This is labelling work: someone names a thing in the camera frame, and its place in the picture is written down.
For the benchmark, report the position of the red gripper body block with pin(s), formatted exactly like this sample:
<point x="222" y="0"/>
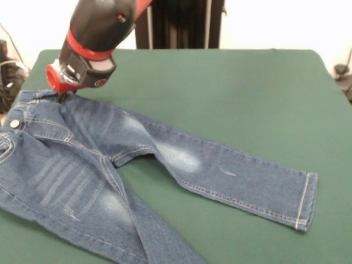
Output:
<point x="55" y="81"/>

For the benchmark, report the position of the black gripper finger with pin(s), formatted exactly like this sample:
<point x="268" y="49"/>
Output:
<point x="61" y="98"/>

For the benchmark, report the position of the blue denim jeans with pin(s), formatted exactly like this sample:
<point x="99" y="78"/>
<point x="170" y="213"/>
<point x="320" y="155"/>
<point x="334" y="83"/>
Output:
<point x="137" y="165"/>

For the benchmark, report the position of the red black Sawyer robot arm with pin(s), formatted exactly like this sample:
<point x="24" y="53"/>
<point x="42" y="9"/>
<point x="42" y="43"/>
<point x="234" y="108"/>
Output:
<point x="96" y="41"/>

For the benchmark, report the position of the black wheeled chair base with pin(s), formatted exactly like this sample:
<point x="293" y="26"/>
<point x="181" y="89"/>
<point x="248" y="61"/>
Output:
<point x="341" y="69"/>
<point x="8" y="79"/>

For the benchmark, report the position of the dark green table cloth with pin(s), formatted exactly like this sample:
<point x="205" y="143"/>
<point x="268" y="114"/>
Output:
<point x="220" y="96"/>

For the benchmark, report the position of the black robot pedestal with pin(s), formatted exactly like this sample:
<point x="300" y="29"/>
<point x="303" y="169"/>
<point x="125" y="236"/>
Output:
<point x="181" y="24"/>

